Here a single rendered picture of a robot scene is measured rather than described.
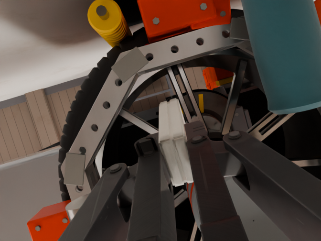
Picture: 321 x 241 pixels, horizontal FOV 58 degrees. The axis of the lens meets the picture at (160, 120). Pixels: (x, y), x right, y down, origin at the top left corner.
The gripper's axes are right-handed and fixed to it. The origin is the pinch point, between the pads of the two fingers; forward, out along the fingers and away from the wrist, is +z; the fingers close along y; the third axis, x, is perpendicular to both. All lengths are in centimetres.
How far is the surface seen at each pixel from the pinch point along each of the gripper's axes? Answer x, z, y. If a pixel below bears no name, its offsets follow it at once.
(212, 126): -36, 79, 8
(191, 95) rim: -10.1, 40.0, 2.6
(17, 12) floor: 29, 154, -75
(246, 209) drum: -17.5, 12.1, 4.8
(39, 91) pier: -55, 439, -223
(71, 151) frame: -9.8, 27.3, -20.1
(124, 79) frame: -1.1, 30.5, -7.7
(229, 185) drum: -14.2, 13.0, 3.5
